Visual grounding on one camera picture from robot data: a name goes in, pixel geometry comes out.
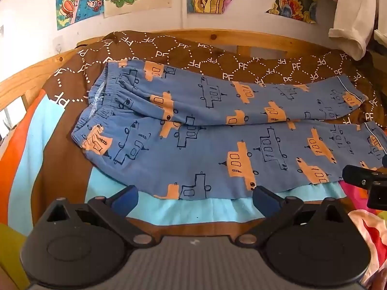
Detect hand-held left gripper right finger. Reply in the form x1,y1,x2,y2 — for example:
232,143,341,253
235,186,353,247

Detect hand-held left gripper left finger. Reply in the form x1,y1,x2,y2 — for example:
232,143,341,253
39,185,156,248

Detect brown printed blanket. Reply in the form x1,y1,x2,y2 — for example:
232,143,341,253
0,30,387,242

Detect wooden bed frame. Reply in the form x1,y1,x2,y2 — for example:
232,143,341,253
0,29,336,111

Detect white wall pipe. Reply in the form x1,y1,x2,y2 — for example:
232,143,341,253
179,0,188,31

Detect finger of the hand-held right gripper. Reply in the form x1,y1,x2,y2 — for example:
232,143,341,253
342,165,387,188

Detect cartoon wall poster blue background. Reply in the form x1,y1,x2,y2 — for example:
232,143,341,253
56,0,105,31

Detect beige hanging cloth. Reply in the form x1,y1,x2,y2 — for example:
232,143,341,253
328,0,379,61

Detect blue pants with orange print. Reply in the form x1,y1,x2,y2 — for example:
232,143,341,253
71,59,387,201

